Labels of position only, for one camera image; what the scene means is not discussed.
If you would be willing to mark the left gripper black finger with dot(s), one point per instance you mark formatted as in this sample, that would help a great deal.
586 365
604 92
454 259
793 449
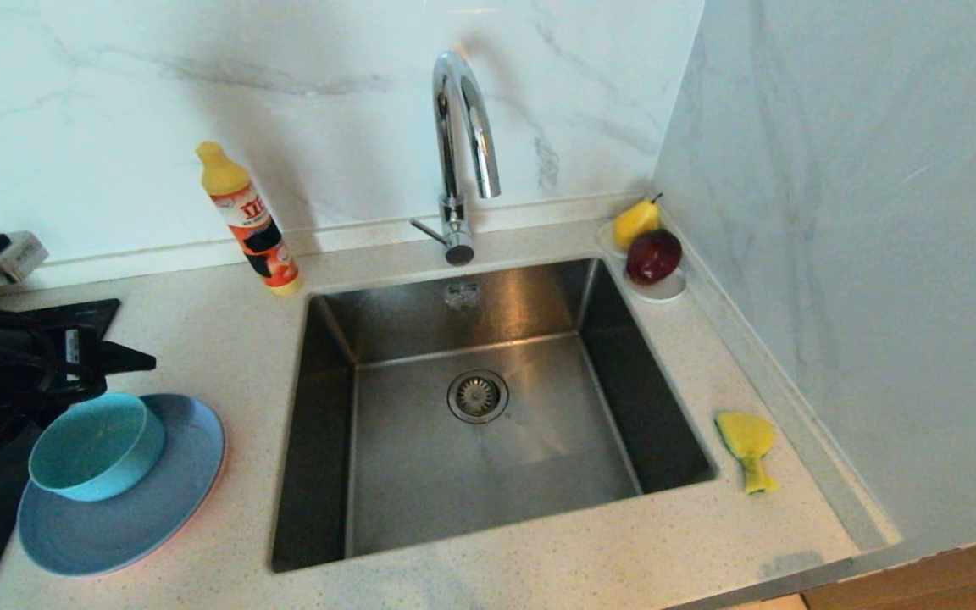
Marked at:
128 357

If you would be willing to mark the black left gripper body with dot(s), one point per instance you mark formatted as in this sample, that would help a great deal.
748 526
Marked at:
13 356

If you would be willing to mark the teal plastic bowl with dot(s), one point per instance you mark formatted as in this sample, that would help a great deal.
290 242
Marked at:
94 449

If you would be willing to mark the pink plastic plate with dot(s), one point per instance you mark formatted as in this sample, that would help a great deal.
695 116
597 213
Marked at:
219 474

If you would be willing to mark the blue plastic plate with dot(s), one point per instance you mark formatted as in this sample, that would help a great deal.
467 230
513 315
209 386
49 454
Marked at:
158 517

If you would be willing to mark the yellow-capped orange dish soap bottle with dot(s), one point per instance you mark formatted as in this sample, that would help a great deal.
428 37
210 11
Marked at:
255 229

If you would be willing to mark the chrome gooseneck faucet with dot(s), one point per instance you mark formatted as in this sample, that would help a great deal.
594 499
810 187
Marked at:
454 216

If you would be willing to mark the yellow green sponge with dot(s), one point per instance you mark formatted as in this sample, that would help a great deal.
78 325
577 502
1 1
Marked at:
744 434

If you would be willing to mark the stainless steel sink basin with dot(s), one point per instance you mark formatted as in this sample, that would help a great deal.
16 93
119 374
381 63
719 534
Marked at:
420 474

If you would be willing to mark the small white saucer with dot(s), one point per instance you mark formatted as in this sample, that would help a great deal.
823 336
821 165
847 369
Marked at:
605 240
662 292

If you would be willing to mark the yellow pear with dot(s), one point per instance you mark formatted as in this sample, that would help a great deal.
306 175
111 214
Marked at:
634 224

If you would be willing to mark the dark red apple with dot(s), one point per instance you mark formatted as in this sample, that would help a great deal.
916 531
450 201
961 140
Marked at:
653 257

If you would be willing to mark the wooden cabinet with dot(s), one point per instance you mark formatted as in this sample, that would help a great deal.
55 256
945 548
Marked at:
945 580

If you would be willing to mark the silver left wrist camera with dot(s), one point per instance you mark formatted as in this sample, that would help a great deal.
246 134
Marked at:
22 254

